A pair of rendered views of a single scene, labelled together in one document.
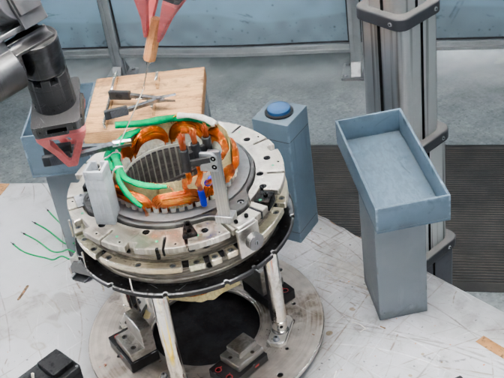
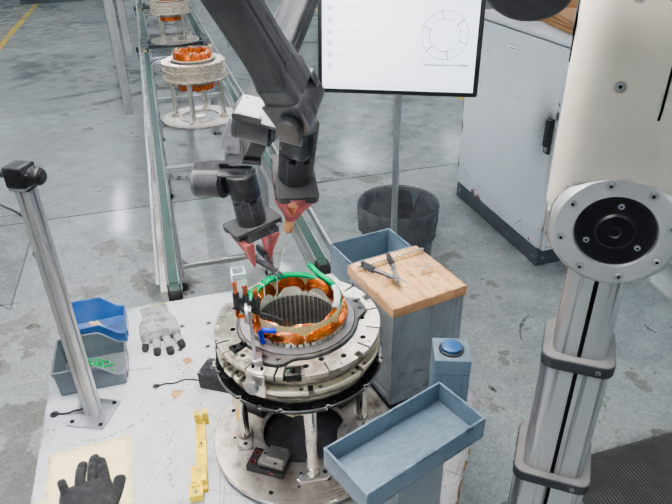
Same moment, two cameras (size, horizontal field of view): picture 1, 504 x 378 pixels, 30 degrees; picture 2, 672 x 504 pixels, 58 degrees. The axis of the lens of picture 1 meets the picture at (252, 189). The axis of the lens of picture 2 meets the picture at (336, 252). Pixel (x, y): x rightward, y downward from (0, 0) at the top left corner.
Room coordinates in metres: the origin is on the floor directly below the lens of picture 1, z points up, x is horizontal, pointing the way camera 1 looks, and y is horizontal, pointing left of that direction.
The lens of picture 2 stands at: (0.71, -0.74, 1.80)
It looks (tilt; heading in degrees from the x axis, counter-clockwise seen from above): 31 degrees down; 59
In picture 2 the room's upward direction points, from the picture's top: 1 degrees counter-clockwise
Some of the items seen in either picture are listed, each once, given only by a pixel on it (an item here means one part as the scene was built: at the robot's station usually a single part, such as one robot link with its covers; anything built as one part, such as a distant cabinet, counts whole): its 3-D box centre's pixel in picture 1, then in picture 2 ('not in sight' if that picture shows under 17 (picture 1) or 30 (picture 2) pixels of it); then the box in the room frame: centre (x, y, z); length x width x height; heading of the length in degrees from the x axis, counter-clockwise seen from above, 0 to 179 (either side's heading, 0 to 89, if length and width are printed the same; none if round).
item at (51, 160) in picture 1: (57, 159); not in sight; (1.12, 0.26, 1.17); 0.04 x 0.01 x 0.02; 94
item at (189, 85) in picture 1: (147, 104); (405, 279); (1.44, 0.16, 1.05); 0.20 x 0.19 x 0.02; 85
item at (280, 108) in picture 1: (278, 108); (451, 346); (1.38, -0.07, 1.04); 0.04 x 0.04 x 0.01
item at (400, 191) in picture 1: (391, 229); (403, 491); (1.16, -0.21, 0.92); 0.25 x 0.11 x 0.28; 4
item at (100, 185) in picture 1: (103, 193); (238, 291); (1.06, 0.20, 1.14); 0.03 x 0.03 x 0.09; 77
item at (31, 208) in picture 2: not in sight; (63, 313); (0.76, 0.43, 1.07); 0.03 x 0.03 x 0.57; 50
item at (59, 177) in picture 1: (78, 174); (370, 293); (1.45, 0.31, 0.92); 0.17 x 0.11 x 0.28; 175
